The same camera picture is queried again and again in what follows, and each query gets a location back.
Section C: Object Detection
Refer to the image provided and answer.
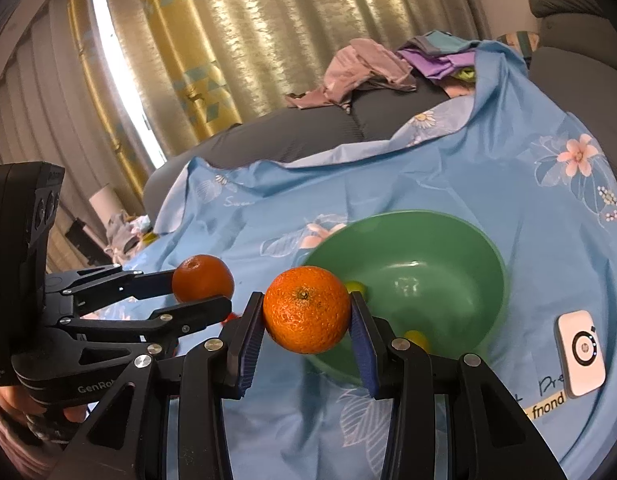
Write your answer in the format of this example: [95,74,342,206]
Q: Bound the purple garment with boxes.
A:
[396,40,482,81]

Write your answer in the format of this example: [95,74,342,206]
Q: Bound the crumpled plastic bags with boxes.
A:
[104,212,155,258]

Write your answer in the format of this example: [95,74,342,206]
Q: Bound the patterned cushion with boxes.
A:
[496,30,542,61]

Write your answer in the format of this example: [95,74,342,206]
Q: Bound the blue floral bed sheet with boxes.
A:
[101,37,617,480]

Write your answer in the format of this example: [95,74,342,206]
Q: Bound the gold patterned curtain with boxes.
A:
[68,0,492,201]
[0,0,159,281]

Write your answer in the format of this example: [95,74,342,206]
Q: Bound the white cardboard box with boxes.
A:
[88,184,122,222]

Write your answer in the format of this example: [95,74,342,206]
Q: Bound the white electronic device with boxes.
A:
[555,310,607,400]

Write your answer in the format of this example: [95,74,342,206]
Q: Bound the green plastic bowl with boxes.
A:
[299,211,508,387]

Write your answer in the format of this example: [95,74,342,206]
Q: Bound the pink garment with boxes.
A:
[286,37,419,113]

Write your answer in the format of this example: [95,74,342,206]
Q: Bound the teal garment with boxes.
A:
[411,30,457,53]

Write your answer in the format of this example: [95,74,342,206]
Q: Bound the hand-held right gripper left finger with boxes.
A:
[46,290,265,480]

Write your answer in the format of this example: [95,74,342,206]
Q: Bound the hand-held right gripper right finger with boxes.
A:
[349,291,569,480]

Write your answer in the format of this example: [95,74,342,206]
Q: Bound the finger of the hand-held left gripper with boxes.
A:
[46,265,179,318]
[63,296,232,359]

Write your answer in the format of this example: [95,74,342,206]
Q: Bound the grey sofa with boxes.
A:
[143,0,617,211]

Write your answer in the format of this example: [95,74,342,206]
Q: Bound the orange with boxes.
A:
[263,267,353,355]
[171,254,236,306]

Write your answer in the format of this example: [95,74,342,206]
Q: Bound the person's left hand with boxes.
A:
[0,385,89,431]

